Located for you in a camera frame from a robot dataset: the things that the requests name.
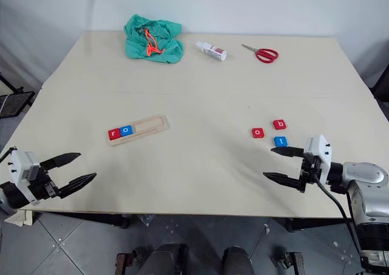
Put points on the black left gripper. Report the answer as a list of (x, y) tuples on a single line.
[(42, 185)]

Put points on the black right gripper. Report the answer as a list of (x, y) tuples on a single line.
[(310, 171)]

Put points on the red letter tile b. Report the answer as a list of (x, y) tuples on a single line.
[(280, 124)]

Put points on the red letter tile o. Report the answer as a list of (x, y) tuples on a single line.
[(258, 133)]

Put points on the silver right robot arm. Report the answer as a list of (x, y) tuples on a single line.
[(364, 173)]

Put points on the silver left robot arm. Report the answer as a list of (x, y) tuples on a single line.
[(13, 196)]

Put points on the blue letter tile t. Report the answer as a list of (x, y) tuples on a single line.
[(280, 141)]

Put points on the red letter tile r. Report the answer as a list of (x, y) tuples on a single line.
[(115, 134)]

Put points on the blue letter tile o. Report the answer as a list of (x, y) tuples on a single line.
[(127, 131)]

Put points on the wooden letter tray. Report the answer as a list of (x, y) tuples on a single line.
[(149, 123)]

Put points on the beige cardboard piece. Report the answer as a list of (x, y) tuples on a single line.
[(18, 218)]

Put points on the black metal stand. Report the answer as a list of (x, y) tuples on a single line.
[(18, 100)]

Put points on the dark rounded cylinder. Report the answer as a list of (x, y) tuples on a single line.
[(167, 259), (237, 261)]

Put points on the white spray bottle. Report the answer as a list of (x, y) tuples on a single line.
[(212, 51)]

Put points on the green crumpled cloth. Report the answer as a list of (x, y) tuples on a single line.
[(170, 53)]

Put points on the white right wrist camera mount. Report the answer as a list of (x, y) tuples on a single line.
[(319, 144)]

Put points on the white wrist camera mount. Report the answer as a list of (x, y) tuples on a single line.
[(319, 144), (22, 165)]

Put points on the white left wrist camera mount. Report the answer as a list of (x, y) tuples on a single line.
[(22, 165)]

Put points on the black table leg frame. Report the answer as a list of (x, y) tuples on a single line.
[(316, 224)]

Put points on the rusty metal caster frame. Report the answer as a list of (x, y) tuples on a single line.
[(124, 263), (291, 261)]

